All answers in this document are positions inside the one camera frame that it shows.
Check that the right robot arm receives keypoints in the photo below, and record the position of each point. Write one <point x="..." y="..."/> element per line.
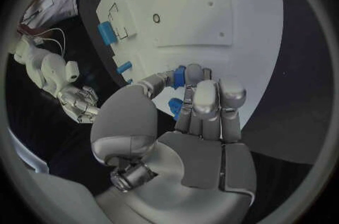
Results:
<point x="50" y="67"/>

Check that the short blue peg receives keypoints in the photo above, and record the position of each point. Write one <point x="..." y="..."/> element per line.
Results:
<point x="129" y="80"/>

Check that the thick blue cylinder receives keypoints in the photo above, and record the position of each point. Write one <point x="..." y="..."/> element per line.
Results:
<point x="107" y="33"/>

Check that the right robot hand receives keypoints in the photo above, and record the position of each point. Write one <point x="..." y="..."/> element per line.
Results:
<point x="79" y="105"/>

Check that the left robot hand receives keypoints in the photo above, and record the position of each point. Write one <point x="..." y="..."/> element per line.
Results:
<point x="201" y="164"/>

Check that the small blue plug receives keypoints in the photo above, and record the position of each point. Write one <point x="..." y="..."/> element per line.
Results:
<point x="175" y="106"/>
<point x="178" y="78"/>

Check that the white task board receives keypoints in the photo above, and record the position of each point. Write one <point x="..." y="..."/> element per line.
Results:
<point x="190" y="27"/>

